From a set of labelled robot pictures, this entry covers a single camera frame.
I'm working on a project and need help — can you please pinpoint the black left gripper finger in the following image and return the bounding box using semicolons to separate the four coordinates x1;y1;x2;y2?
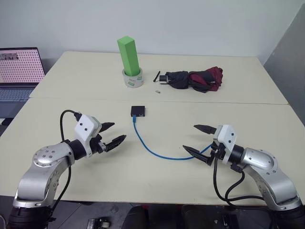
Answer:
104;134;127;153
99;122;116;135

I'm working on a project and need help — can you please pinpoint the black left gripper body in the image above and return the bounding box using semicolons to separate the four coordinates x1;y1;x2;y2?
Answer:
90;133;107;155

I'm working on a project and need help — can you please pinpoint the open laptop computer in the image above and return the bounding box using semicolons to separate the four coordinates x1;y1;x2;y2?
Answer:
0;47;46;125

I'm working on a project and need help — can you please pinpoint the small black adapter box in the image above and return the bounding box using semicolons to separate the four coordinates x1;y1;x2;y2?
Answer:
130;105;147;118

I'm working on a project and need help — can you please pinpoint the tall green foam block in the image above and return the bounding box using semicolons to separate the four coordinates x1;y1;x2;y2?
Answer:
116;36;140;77

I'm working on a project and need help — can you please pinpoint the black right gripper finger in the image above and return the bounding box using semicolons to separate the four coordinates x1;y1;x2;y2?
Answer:
182;145;212;165
193;124;218;136

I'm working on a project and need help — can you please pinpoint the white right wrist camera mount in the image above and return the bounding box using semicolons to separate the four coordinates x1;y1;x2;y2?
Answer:
213;124;238;165

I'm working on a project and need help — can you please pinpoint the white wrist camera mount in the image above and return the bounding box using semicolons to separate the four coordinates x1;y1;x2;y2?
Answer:
213;124;238;165
74;114;100;158

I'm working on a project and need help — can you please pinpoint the clear packing tape roll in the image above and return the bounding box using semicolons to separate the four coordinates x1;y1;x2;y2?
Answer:
122;67;144;89

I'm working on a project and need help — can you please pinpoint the blue cable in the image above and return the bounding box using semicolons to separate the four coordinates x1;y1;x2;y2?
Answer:
132;114;213;161

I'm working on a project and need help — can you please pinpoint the folded black and maroon umbrella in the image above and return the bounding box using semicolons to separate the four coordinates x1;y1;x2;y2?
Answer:
152;66;224;94

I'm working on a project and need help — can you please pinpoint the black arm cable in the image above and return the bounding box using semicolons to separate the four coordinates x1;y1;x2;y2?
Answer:
213;152;272;212
50;109;81;215

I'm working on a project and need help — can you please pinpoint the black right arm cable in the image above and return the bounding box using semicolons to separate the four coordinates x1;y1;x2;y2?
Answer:
213;152;272;212

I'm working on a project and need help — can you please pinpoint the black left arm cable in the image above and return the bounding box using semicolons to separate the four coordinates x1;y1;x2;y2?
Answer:
50;109;81;215

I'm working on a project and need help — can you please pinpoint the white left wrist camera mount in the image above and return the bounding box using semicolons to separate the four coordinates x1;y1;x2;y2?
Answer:
74;114;100;158

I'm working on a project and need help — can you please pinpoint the grey panel board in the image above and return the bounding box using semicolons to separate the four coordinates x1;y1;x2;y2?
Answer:
263;4;305;134

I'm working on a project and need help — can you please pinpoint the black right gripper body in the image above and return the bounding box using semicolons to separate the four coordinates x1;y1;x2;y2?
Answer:
206;141;226;167

